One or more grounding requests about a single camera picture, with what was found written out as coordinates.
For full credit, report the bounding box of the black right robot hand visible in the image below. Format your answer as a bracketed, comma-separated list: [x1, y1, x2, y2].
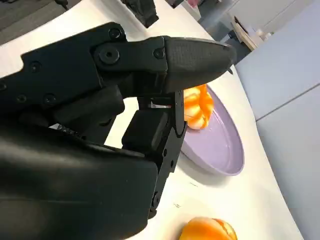
[0, 21, 237, 240]

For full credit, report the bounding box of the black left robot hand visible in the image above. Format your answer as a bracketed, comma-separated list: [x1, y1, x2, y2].
[122, 0, 160, 28]

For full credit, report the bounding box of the orange and white toy bread roll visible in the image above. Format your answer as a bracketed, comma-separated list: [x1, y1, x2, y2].
[178, 216, 238, 240]
[183, 83, 215, 131]

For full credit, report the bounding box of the light wooden desk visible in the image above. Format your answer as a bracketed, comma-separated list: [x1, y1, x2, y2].
[229, 16, 273, 52]

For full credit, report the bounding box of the lilac plate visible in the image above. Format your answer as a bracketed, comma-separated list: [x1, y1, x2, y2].
[179, 86, 245, 177]

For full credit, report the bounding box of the grey partition panel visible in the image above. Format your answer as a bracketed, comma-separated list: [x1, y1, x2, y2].
[234, 19, 320, 240]

